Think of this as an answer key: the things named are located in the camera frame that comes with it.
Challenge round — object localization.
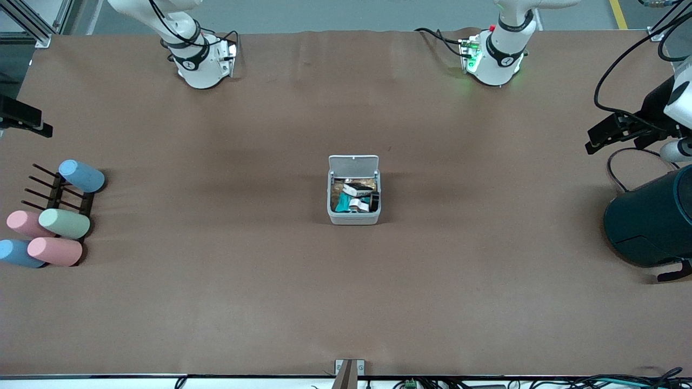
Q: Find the black looped cable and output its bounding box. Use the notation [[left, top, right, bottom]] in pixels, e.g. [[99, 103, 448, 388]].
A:
[[656, 16, 692, 61]]

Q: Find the green cup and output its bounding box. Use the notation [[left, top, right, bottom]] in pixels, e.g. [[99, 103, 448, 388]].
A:
[[38, 208, 91, 240]]

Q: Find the brown crumpled wrapper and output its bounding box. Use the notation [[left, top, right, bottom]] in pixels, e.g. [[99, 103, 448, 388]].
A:
[[331, 178, 377, 198]]

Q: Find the black cable bundle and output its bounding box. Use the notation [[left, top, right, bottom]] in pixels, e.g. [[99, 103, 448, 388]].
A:
[[562, 367, 692, 389]]

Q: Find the black curved bracket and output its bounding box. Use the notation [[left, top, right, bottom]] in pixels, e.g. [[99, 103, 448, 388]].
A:
[[657, 259, 692, 283]]

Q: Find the thin black cable loop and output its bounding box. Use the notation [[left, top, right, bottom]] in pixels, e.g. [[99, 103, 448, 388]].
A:
[[607, 147, 679, 193]]

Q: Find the metal edge bracket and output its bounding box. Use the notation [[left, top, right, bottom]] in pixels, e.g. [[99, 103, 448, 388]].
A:
[[335, 359, 364, 389]]

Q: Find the black base cable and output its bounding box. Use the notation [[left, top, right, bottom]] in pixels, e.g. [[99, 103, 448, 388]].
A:
[[415, 27, 467, 58]]

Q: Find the white desktop trash bin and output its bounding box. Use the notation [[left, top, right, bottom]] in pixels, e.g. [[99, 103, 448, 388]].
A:
[[327, 155, 382, 225]]

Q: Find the brown table cover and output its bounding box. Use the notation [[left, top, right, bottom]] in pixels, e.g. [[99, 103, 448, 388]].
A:
[[0, 28, 692, 377]]

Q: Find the aluminium frame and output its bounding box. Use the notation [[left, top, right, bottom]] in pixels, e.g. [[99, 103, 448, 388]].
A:
[[0, 0, 82, 49]]

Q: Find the blue cup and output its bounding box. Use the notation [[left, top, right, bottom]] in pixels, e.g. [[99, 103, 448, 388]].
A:
[[0, 239, 46, 269], [58, 159, 106, 193]]

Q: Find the dark teal cylindrical device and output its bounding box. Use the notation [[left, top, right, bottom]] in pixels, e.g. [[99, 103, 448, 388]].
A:
[[603, 165, 692, 269]]

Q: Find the pink cup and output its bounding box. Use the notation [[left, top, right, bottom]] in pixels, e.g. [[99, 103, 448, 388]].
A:
[[27, 237, 83, 267], [6, 210, 55, 238]]

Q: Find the long black cable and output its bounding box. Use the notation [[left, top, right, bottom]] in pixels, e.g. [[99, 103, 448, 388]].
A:
[[593, 0, 692, 117]]

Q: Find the dark wooden cup rack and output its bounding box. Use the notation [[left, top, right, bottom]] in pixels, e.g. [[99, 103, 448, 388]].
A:
[[21, 163, 95, 217]]

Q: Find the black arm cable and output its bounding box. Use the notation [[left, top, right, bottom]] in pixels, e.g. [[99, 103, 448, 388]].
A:
[[149, 0, 239, 63]]

